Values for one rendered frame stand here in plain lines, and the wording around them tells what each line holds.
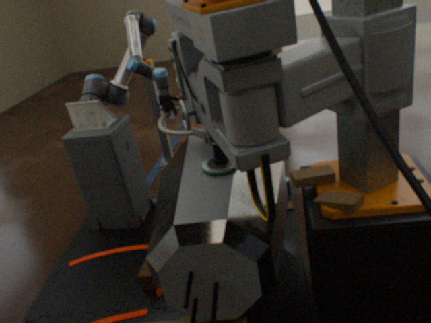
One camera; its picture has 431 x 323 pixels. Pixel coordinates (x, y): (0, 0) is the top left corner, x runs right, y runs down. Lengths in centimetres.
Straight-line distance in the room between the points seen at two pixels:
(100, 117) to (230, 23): 216
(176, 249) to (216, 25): 101
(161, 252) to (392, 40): 127
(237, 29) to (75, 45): 903
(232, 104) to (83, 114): 206
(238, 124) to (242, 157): 11
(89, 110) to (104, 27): 657
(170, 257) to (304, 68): 97
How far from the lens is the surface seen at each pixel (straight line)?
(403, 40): 181
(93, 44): 995
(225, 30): 122
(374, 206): 197
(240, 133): 142
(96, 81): 339
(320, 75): 157
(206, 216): 188
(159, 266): 193
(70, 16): 1006
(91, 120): 330
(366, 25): 172
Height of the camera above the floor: 187
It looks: 26 degrees down
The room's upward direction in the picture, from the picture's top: 11 degrees counter-clockwise
